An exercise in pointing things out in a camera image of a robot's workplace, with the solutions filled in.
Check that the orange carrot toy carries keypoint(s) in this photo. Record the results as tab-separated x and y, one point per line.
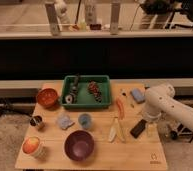
120	108

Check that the red bowl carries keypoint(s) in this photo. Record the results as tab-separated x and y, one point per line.
47	97

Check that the black tool in tray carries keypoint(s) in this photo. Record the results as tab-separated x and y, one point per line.
72	95

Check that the crumpled blue cloth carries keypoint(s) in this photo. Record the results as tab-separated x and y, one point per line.
64	121

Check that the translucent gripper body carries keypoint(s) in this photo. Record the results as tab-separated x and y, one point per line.
151	129

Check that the black eraser block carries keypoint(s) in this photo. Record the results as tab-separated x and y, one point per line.
138	128

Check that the blue sponge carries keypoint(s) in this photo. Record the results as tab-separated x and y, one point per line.
138	95

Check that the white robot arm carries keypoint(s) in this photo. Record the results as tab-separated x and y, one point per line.
159	99

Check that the purple bowl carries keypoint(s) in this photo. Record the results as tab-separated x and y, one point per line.
79	145

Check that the blue cup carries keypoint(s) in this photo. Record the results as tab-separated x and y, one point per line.
85	121

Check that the small marker pen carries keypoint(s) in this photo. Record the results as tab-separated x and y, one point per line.
123	93

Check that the metal can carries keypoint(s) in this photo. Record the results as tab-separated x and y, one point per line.
37	122

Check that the green plastic tray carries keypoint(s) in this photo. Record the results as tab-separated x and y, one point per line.
84	99

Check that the yellow banana peel toy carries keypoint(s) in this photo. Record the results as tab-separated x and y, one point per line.
116	131

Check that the red grapes toy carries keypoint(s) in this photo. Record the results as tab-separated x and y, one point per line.
93	88

